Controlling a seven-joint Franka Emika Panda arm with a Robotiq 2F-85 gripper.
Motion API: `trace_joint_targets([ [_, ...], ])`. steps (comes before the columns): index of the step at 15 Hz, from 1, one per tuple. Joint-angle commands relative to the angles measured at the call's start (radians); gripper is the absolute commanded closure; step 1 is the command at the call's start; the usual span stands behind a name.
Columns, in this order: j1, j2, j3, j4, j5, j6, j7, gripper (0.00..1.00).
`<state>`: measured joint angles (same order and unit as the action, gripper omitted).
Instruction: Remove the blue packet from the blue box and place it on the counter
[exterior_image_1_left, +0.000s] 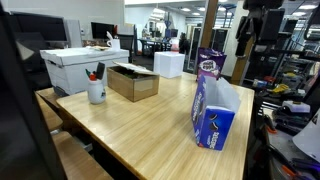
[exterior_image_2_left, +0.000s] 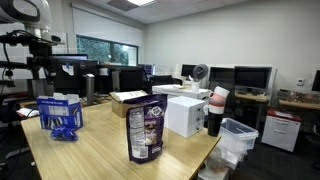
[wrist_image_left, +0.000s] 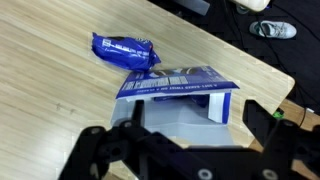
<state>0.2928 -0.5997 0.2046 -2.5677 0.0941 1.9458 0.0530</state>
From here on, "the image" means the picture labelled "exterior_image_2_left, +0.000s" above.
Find white cube drawer box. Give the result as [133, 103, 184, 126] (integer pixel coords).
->
[163, 95, 208, 139]

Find grey ceiling vent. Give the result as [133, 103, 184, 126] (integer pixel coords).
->
[106, 0, 135, 13]

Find grey desk fan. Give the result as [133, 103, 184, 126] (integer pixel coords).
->
[192, 63, 210, 82]

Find wooden office desk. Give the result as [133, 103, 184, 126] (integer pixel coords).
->
[233, 92, 270, 131]
[277, 98, 320, 112]

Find clear plastic storage bin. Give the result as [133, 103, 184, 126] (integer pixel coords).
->
[218, 117, 260, 155]

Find pink white black tumbler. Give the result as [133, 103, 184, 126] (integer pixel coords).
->
[206, 85, 232, 138]

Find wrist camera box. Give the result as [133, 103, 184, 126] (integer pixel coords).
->
[41, 31, 63, 44]

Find blue cookie box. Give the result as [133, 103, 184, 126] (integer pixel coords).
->
[35, 92, 84, 132]

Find black office chair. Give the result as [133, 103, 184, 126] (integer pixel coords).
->
[148, 74, 183, 88]

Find white cabinet with red top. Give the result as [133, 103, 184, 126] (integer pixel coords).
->
[260, 108, 303, 153]

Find small black computer monitor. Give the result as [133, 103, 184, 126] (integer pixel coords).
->
[180, 63, 198, 79]

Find blue screen monitor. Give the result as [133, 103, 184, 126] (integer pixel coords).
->
[51, 53, 90, 62]

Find white paper note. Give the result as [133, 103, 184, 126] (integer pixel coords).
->
[61, 63, 75, 77]

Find brown cardboard box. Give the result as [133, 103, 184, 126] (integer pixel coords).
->
[109, 89, 149, 119]

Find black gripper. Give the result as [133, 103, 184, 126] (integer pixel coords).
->
[28, 41, 55, 83]

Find clear bin with contents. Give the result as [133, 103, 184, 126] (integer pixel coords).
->
[197, 145, 246, 180]

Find purple mini eggs bag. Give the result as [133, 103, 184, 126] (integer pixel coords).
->
[123, 93, 169, 165]

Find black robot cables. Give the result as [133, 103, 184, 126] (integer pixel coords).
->
[0, 29, 38, 81]

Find blue snack packet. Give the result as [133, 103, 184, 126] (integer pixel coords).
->
[49, 126, 79, 142]

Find ceiling light panel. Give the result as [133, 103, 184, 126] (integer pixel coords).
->
[126, 0, 158, 7]

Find large black computer monitor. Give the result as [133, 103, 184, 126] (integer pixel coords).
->
[233, 65, 273, 92]

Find window with green view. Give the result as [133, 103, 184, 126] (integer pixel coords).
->
[75, 34, 139, 67]

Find black camera on stand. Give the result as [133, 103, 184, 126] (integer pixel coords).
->
[0, 60, 34, 79]

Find white paper sheets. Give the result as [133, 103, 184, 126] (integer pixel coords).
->
[16, 107, 40, 118]

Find white file storage box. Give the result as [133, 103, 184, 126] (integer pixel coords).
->
[151, 83, 213, 102]

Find white cup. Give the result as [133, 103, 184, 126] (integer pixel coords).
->
[188, 74, 202, 94]

